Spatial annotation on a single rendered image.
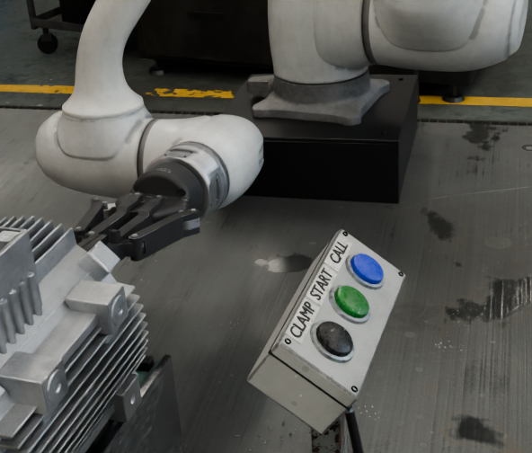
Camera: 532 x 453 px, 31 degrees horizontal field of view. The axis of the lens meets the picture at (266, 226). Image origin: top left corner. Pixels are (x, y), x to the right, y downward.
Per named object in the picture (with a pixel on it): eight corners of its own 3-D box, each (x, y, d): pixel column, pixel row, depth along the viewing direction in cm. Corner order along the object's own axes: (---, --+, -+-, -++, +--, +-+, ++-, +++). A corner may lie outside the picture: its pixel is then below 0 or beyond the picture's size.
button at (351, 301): (352, 334, 73) (366, 320, 72) (321, 312, 73) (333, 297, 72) (362, 313, 75) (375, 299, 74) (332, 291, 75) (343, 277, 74)
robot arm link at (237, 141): (237, 225, 112) (137, 214, 117) (279, 184, 126) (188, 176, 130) (234, 137, 109) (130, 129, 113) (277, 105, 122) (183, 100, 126)
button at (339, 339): (335, 374, 69) (349, 359, 68) (302, 350, 68) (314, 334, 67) (346, 350, 71) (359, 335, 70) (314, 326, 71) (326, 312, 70)
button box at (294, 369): (322, 438, 69) (361, 397, 66) (243, 381, 69) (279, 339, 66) (376, 310, 83) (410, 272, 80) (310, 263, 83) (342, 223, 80)
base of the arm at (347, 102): (271, 78, 168) (270, 48, 165) (392, 87, 159) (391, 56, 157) (226, 115, 153) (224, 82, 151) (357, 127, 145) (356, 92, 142)
